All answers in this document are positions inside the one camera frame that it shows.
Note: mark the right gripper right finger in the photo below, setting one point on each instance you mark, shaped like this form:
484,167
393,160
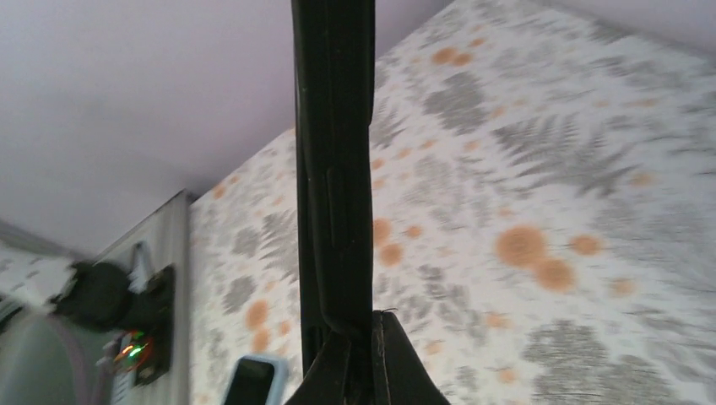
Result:
399,377

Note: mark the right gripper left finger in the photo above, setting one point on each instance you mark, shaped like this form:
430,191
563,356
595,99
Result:
340,374

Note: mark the black phone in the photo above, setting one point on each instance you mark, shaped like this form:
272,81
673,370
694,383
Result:
334,51
257,379

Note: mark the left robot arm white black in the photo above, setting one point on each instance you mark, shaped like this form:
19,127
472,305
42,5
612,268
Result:
95,296

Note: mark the black phone in blue case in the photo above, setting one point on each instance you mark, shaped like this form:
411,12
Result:
257,379

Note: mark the floral patterned table mat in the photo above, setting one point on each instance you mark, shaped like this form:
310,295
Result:
543,191

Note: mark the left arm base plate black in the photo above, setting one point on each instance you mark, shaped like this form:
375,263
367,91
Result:
154,324

